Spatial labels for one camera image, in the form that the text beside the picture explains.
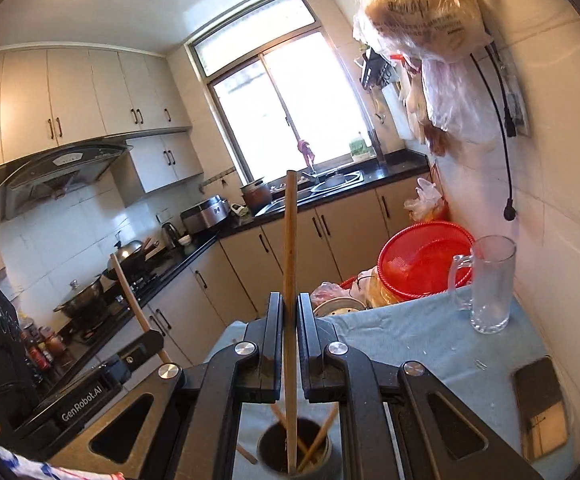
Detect hanging printed plastic bag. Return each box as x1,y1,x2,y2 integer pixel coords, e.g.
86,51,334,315
353,0,493,63

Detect green windowsill container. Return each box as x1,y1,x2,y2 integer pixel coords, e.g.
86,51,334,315
348,132,375,162

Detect white cutting board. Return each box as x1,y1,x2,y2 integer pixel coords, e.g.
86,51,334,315
382,80,415,140

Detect beige upper cabinets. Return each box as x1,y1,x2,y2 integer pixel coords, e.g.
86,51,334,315
0,45,193,178

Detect short black power cable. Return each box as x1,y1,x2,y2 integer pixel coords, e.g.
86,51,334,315
487,45,518,138

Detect clear glass mug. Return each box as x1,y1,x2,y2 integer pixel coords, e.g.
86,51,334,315
448,235,516,335

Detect black wall rack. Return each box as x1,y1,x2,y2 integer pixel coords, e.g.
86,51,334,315
359,47,403,92

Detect red plastic colander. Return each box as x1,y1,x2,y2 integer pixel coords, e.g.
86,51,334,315
377,221,474,297

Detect row of sauce bottles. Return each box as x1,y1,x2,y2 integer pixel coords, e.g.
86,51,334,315
17,317,68,373

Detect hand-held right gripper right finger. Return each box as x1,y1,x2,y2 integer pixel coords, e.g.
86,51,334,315
297,292,545,480

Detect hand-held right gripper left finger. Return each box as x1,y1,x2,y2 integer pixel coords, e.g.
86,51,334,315
45,291,287,480

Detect range hood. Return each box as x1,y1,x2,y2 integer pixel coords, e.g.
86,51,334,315
0,141,135,222

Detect grey chopstick holder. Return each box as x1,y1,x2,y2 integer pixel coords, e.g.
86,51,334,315
256,419,343,480

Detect pink plastic bag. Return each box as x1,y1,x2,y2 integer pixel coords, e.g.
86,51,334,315
311,281,345,306

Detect patterned clothing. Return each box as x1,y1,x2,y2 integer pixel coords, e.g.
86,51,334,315
0,400,126,480

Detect steel kitchen sink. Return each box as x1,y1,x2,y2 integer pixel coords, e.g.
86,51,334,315
255,169,365,217

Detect black electric kettle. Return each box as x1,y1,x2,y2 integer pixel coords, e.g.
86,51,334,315
161,221,181,250

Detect wall socket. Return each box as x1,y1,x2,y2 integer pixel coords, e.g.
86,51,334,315
500,67,529,136

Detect long black power cable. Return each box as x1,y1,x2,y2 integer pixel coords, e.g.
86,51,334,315
470,52,518,222

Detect purple cloth on faucet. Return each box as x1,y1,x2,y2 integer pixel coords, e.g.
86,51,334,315
296,137,317,166

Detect kitchen window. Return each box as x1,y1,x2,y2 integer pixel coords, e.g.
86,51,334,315
185,0,378,188

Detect gas stove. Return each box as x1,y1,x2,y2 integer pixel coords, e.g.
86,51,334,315
77,260,171,346

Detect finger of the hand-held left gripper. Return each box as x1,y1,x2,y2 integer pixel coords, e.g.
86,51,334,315
101,329,165,387

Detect hanging bag of brown food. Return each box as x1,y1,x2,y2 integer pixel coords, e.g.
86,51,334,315
402,77,453,157

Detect black smartphone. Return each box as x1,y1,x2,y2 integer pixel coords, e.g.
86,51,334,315
512,356,570,461

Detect white plastic bag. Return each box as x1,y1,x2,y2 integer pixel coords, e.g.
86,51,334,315
403,177,445,223

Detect small beige wall cabinet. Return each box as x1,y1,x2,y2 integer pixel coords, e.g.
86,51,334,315
112,130,205,206

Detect metal steamer tray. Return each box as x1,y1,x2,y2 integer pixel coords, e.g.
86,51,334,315
312,296,368,317

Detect brown clay pot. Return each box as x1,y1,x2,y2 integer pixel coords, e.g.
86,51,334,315
240,179,275,213

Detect black wok with lid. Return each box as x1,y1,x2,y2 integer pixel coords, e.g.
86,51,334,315
104,232,161,281

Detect silver rice cooker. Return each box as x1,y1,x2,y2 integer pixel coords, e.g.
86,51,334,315
180,195,231,235

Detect light blue tablecloth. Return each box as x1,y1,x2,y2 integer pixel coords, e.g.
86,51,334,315
190,285,578,480

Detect wall hook rail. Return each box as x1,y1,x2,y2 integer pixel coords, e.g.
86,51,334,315
199,167,235,193

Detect steel pot with glass lid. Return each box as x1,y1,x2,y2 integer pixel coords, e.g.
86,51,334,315
52,277,108,318

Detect beige base cabinets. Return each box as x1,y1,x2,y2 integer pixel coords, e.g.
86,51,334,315
45,180,431,396

